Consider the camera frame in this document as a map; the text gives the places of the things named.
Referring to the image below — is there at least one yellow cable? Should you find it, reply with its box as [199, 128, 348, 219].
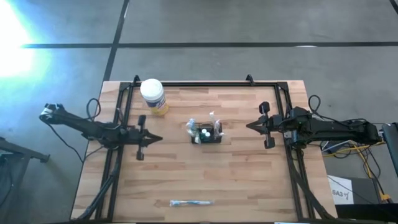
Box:
[323, 141, 391, 202]

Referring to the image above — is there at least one black floor box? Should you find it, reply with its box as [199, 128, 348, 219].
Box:
[335, 177, 398, 222]

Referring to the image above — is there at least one white cable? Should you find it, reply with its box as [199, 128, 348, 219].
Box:
[323, 139, 353, 151]

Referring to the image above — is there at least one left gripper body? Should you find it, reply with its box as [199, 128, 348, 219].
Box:
[124, 114, 149, 161]

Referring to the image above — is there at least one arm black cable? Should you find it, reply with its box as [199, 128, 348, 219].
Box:
[86, 97, 122, 128]
[308, 95, 322, 114]

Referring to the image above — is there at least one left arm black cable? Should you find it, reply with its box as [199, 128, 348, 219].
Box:
[86, 97, 122, 128]

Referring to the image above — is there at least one black aluminium rig frame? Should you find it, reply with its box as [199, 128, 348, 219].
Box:
[76, 81, 335, 223]

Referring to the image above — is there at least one black stand with legs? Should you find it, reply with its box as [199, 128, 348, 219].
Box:
[0, 136, 50, 224]

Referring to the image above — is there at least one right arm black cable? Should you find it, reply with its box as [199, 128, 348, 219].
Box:
[308, 95, 322, 114]

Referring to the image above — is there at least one black wire caddy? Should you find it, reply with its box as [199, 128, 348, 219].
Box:
[191, 122, 223, 144]

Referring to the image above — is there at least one white paper label SA3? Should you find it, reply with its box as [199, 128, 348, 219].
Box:
[327, 175, 354, 205]

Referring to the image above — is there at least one Lysol wipes canister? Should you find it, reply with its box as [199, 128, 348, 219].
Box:
[139, 78, 170, 116]

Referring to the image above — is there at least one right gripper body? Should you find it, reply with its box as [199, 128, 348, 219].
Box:
[259, 101, 285, 150]

